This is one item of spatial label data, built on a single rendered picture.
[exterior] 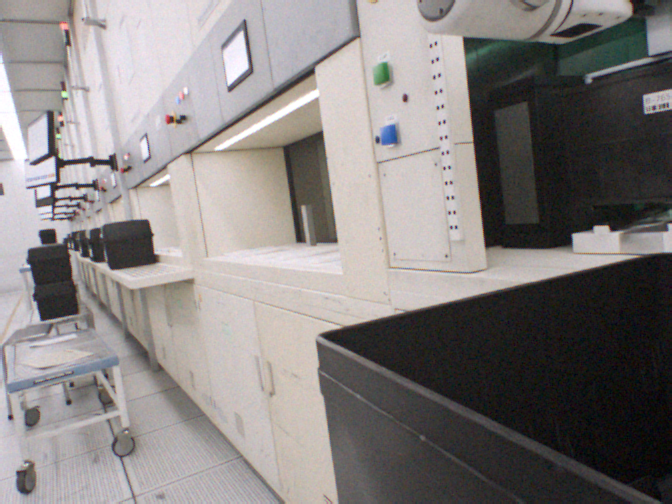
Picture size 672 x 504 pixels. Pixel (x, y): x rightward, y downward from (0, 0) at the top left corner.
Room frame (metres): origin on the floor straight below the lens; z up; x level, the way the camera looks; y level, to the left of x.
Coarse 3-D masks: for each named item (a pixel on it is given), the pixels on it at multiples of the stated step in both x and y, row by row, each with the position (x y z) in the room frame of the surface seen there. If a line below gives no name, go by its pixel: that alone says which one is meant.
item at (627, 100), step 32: (640, 64) 0.78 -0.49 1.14; (576, 96) 0.77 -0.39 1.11; (608, 96) 0.73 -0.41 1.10; (640, 96) 0.70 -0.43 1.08; (576, 128) 0.78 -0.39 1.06; (608, 128) 0.74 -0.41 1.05; (640, 128) 0.70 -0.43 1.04; (576, 160) 0.79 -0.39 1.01; (608, 160) 0.75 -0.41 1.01; (640, 160) 0.71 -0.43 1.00; (576, 192) 0.79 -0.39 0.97; (608, 192) 0.75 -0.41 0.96; (640, 192) 0.71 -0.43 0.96; (608, 224) 0.76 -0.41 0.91
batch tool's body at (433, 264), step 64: (384, 0) 0.86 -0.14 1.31; (448, 64) 0.75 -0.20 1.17; (512, 64) 1.09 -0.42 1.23; (576, 64) 1.11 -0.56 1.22; (448, 128) 0.75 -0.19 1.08; (512, 128) 0.95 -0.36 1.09; (384, 192) 0.92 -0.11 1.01; (448, 192) 0.76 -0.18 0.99; (512, 192) 0.96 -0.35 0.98; (448, 256) 0.78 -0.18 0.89; (512, 256) 0.87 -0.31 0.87; (576, 256) 0.78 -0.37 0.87
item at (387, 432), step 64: (640, 256) 0.36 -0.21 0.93; (384, 320) 0.28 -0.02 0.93; (448, 320) 0.29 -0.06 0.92; (512, 320) 0.31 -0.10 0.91; (576, 320) 0.33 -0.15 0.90; (640, 320) 0.35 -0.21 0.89; (320, 384) 0.25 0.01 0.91; (384, 384) 0.19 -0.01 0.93; (448, 384) 0.29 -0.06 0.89; (512, 384) 0.31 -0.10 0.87; (576, 384) 0.33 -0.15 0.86; (640, 384) 0.35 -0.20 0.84; (384, 448) 0.20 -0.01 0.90; (448, 448) 0.15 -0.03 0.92; (512, 448) 0.13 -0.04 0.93; (576, 448) 0.33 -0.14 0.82; (640, 448) 0.35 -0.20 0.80
